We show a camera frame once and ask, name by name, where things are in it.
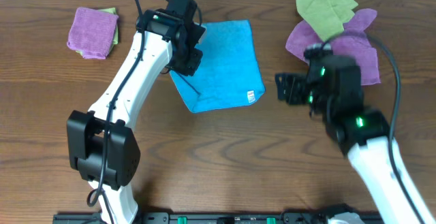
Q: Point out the blue microfiber cloth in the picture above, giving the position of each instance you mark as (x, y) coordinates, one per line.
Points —
(228, 75)

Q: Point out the green unfolded cloth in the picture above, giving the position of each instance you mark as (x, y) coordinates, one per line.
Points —
(326, 17)

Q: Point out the green folded cloth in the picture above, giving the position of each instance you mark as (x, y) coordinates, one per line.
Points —
(115, 30)

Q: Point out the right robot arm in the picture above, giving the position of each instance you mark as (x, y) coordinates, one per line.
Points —
(365, 138)

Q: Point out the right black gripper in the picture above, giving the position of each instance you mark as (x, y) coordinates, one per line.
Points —
(292, 84)

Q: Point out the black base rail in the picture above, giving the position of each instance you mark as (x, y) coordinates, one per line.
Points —
(165, 218)

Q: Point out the purple folded cloth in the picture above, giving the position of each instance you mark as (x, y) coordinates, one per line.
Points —
(92, 33)

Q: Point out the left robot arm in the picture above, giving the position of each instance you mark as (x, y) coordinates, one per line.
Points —
(101, 142)

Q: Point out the purple unfolded cloth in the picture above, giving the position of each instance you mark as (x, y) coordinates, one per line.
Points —
(365, 55)

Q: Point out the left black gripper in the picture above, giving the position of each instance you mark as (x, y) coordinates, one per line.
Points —
(191, 65)

